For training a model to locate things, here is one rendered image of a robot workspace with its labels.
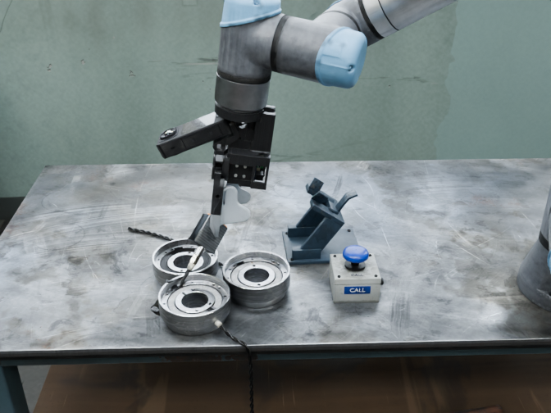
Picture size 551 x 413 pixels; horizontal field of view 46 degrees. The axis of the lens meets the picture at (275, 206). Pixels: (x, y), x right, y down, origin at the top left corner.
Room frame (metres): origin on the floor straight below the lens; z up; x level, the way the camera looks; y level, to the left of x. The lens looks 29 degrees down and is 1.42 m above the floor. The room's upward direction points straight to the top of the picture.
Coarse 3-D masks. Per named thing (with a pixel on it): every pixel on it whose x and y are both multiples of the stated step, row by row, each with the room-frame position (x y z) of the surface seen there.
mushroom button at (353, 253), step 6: (348, 246) 0.84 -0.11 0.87; (354, 246) 0.84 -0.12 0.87; (360, 246) 0.84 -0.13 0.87; (348, 252) 0.82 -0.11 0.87; (354, 252) 0.82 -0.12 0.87; (360, 252) 0.82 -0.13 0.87; (366, 252) 0.83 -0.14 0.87; (348, 258) 0.82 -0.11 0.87; (354, 258) 0.81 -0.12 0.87; (360, 258) 0.81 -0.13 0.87; (366, 258) 0.82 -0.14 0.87; (354, 264) 0.83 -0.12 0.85
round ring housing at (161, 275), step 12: (180, 240) 0.91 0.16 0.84; (156, 252) 0.88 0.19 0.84; (180, 252) 0.89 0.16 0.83; (192, 252) 0.89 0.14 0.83; (216, 252) 0.87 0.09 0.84; (156, 264) 0.86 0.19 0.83; (168, 264) 0.86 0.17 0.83; (180, 264) 0.88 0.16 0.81; (216, 264) 0.85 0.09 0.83; (156, 276) 0.84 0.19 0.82; (168, 276) 0.82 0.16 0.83
